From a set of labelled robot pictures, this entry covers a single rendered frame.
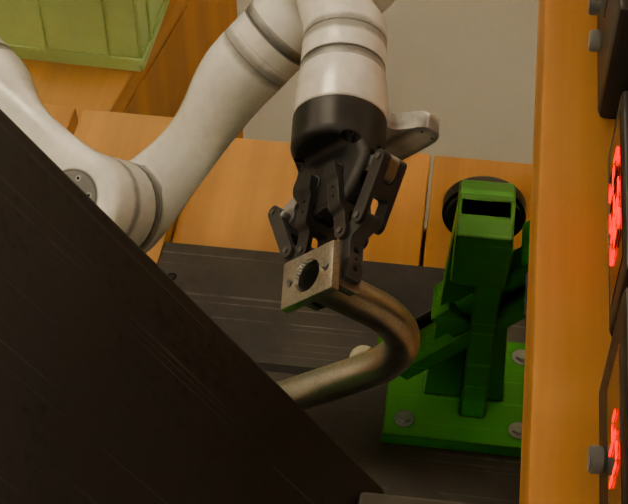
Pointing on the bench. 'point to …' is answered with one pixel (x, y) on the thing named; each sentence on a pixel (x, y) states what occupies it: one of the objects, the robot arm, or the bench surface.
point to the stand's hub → (457, 200)
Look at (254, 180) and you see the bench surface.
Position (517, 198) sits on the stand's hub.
